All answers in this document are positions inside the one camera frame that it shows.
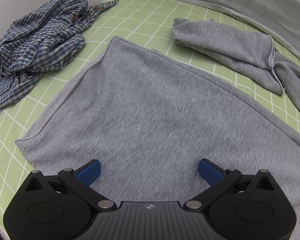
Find blue plaid shirt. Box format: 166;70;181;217
0;0;118;108

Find green grid mat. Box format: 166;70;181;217
0;0;300;221

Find grey sweatpants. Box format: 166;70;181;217
14;17;300;240

